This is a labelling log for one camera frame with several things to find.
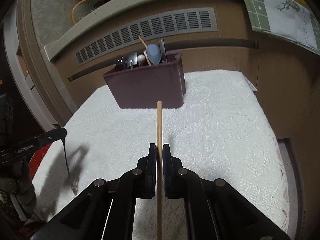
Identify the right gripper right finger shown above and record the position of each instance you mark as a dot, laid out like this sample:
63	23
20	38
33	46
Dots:
168	172

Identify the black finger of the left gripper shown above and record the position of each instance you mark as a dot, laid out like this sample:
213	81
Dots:
32	145

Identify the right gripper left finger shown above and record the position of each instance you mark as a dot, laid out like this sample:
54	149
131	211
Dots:
150	172

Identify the wooden chopstick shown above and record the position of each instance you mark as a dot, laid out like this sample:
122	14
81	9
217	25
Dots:
159	171

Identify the metal fork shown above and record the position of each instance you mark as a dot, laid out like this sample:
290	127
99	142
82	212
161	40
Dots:
73	188

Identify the white plastic spoon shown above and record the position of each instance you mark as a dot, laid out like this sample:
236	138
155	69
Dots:
141	59

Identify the black ladle spoon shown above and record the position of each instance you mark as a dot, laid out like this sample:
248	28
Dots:
120	63

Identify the blue spoon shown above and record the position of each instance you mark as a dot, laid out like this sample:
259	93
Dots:
153	53

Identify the black handled metal utensil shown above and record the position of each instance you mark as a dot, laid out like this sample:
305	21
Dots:
132	60

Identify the wooden spoon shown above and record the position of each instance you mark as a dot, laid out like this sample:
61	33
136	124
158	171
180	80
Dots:
145	52

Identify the dark metal spoon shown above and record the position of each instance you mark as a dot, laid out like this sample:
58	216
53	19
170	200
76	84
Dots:
162	50

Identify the red floor mat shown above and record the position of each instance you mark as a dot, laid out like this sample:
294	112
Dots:
36	159

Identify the white paper towel mat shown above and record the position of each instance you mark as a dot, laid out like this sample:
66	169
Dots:
220	132

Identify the purple plastic utensil bin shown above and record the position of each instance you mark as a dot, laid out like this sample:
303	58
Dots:
143	87

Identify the grey ventilation grille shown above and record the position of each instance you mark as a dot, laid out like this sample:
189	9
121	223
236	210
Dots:
183	21

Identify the green white dish towel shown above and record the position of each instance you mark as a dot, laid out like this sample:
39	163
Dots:
285	19

